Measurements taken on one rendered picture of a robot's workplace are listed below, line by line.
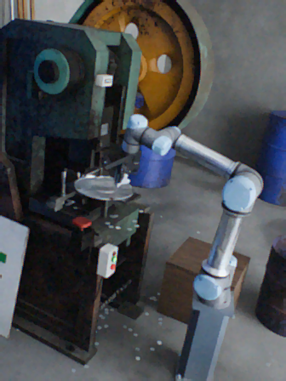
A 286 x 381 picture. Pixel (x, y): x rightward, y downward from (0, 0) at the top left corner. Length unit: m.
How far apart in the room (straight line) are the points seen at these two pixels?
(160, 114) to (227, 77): 3.00
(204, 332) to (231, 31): 3.83
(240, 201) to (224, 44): 3.79
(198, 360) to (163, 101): 1.29
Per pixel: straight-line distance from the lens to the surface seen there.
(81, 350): 2.26
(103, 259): 1.90
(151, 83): 2.31
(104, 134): 2.06
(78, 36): 1.85
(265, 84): 5.12
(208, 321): 2.01
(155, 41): 2.29
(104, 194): 2.04
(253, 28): 5.16
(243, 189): 1.58
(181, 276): 2.43
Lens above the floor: 1.58
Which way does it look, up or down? 22 degrees down
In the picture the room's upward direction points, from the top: 9 degrees clockwise
